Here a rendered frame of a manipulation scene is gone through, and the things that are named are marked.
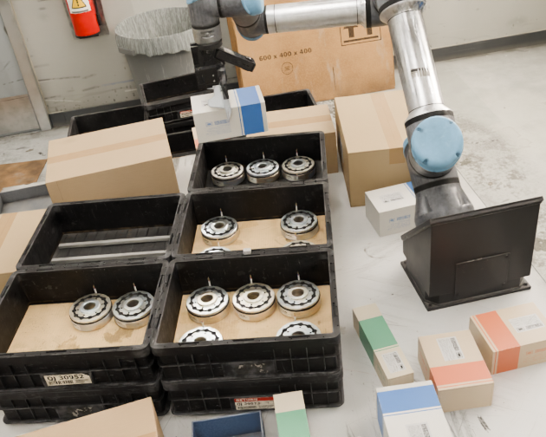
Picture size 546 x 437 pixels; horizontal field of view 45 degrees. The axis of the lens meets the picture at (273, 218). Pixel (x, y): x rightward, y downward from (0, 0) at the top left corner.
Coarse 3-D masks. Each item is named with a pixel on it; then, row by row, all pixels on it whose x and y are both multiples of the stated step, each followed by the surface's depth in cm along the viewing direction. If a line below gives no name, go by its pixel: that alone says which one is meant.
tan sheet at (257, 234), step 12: (324, 216) 186; (240, 228) 186; (252, 228) 185; (264, 228) 184; (276, 228) 184; (324, 228) 181; (240, 240) 181; (252, 240) 180; (264, 240) 180; (276, 240) 179; (288, 240) 178; (312, 240) 177; (324, 240) 177; (192, 252) 179
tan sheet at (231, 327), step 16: (320, 288) 161; (224, 320) 156; (240, 320) 155; (272, 320) 154; (288, 320) 153; (304, 320) 153; (320, 320) 152; (176, 336) 153; (224, 336) 151; (240, 336) 151; (256, 336) 150
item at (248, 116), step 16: (192, 96) 189; (208, 96) 188; (240, 96) 185; (256, 96) 184; (192, 112) 180; (208, 112) 179; (224, 112) 180; (240, 112) 181; (256, 112) 182; (208, 128) 182; (224, 128) 183; (240, 128) 184; (256, 128) 184
